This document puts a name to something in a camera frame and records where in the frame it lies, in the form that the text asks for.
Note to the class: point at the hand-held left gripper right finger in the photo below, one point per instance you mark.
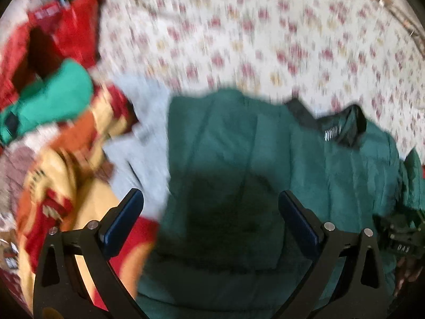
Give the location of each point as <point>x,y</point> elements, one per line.
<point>300,220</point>

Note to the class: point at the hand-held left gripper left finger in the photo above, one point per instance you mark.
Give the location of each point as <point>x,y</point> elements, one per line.
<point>120,220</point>

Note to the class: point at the dark green padded jacket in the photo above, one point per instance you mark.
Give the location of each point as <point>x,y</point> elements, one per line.
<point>229,159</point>

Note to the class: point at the person's right hand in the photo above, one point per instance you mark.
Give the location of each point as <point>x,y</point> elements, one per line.
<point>409,274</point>

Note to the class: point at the orange yellow red patterned blanket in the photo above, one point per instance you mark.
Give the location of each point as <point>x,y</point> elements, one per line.
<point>66,172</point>

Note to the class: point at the light blue cloth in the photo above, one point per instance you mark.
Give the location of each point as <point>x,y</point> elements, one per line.
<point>146,146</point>

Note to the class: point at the grey flower quilted blanket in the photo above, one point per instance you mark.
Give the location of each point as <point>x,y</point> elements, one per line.
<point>13,169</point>

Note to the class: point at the bright green garment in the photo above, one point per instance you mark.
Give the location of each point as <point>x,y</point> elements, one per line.
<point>53,98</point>

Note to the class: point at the floral bedsheet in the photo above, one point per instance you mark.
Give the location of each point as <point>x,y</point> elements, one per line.
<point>265,40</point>

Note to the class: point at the red garment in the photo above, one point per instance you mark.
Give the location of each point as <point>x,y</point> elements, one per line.
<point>78,26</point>

